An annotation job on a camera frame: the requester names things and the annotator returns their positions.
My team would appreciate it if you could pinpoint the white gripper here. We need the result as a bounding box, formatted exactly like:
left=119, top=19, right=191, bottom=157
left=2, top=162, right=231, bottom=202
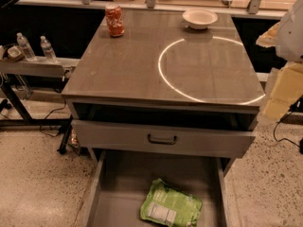
left=256, top=22, right=303, bottom=121

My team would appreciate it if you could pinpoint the green rice chip bag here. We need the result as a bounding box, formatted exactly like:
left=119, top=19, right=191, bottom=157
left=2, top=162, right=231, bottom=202
left=140, top=179, right=203, bottom=227

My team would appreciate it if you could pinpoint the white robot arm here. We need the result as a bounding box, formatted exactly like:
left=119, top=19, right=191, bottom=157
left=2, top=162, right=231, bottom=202
left=256, top=0, right=303, bottom=121

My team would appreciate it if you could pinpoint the grey drawer cabinet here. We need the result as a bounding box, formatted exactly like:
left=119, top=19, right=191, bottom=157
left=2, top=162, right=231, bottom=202
left=61, top=9, right=267, bottom=172

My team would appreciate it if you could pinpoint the open middle drawer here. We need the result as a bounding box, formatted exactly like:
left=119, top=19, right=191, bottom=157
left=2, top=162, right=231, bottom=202
left=83, top=150, right=231, bottom=227

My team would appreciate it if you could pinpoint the white bowl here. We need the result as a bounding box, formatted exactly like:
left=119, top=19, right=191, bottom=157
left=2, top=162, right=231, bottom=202
left=183, top=9, right=218, bottom=29

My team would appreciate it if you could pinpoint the orange soda can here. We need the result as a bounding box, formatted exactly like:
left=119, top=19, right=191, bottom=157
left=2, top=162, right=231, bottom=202
left=105, top=4, right=124, bottom=37

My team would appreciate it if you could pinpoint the grey side bench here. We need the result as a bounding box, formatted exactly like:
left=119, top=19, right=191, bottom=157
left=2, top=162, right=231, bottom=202
left=0, top=57, right=80, bottom=154

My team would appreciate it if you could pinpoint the right clear water bottle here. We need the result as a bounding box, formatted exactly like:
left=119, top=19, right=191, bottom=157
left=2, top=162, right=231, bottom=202
left=40, top=36, right=58, bottom=63

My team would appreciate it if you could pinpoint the clear water bottle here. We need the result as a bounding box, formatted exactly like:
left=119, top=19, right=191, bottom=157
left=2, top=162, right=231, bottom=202
left=40, top=36, right=58, bottom=63
left=17, top=32, right=37, bottom=61

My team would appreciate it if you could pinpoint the left clear water bottle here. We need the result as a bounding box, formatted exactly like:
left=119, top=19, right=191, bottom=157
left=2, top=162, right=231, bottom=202
left=17, top=32, right=37, bottom=61

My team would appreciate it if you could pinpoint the small round container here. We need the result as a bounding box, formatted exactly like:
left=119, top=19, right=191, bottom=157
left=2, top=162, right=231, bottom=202
left=2, top=44, right=24, bottom=62

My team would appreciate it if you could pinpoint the back shelf rail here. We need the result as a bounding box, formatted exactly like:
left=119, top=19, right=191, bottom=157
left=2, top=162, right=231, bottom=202
left=15, top=0, right=303, bottom=21

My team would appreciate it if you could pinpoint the black floor cable right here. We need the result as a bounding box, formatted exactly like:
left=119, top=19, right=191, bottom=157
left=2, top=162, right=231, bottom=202
left=273, top=101, right=303, bottom=154

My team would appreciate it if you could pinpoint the black floor cable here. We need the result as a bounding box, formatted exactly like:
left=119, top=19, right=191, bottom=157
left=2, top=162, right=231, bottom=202
left=39, top=101, right=71, bottom=138
left=273, top=101, right=303, bottom=154

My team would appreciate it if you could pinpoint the top drawer with black handle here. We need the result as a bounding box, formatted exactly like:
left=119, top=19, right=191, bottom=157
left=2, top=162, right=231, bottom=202
left=72, top=120, right=255, bottom=158

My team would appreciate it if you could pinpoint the black floor cable left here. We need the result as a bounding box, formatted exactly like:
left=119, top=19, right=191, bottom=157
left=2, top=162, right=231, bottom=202
left=39, top=101, right=71, bottom=138

